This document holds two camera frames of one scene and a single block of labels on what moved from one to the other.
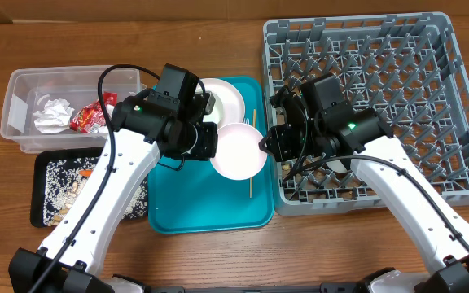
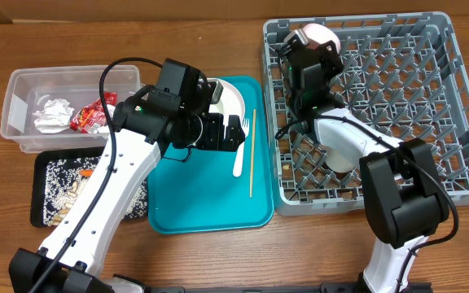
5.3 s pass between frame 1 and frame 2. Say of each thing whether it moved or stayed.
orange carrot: stayed
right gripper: moved
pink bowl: moved
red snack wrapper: stayed
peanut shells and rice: stayed
